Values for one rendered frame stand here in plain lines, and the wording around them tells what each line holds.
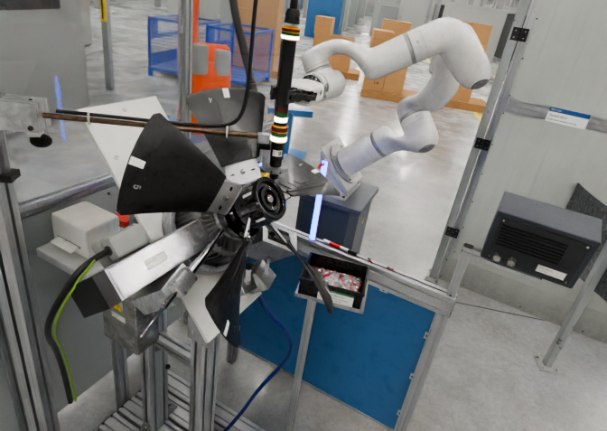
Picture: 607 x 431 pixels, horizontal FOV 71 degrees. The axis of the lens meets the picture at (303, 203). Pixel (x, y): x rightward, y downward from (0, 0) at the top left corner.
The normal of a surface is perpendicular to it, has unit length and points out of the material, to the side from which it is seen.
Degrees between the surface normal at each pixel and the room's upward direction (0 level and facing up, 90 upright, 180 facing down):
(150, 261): 50
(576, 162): 90
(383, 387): 90
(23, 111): 90
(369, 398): 90
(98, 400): 0
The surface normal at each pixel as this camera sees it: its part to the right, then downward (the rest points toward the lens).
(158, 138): 0.65, 0.11
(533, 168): -0.47, 0.34
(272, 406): 0.14, -0.89
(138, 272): 0.75, -0.33
